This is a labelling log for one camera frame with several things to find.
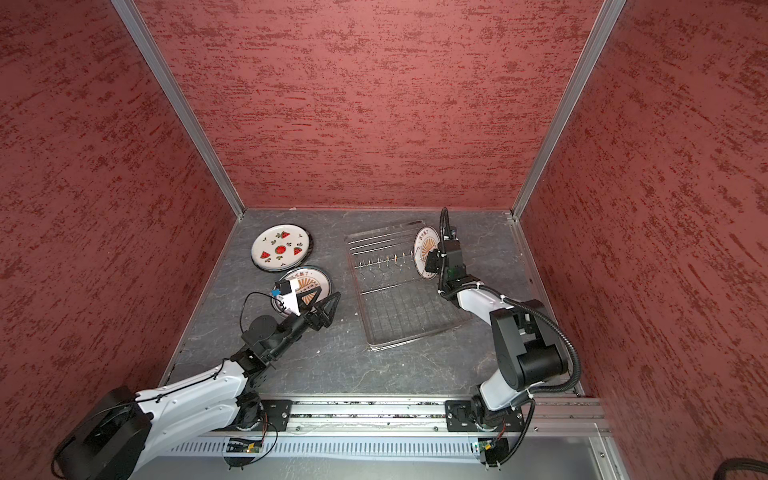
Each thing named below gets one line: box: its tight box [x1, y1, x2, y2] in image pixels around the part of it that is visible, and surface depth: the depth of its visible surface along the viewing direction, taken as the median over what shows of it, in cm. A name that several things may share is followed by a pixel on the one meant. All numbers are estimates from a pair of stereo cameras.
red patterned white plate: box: [413, 226, 441, 280], surface depth 102 cm
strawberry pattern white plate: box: [251, 224, 310, 272], surface depth 108 cm
